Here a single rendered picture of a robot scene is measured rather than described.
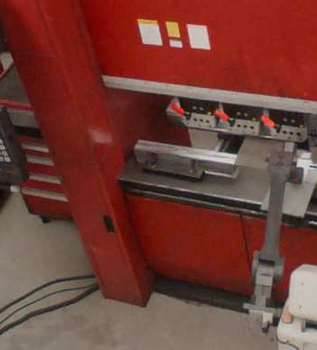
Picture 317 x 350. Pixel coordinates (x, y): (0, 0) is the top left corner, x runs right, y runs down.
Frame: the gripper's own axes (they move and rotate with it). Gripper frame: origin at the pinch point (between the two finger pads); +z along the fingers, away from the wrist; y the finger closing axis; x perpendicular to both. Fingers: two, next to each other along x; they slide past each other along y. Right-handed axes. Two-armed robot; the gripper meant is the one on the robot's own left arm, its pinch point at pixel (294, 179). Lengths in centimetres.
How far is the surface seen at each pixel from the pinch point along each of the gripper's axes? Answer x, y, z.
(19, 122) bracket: -1, 124, -20
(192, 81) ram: -26, 42, -33
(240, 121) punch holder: -16.3, 23.2, -17.0
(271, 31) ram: -39, 6, -58
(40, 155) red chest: -3, 150, 46
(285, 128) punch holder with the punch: -16.0, 4.0, -16.7
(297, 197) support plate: 7.9, -3.2, -2.2
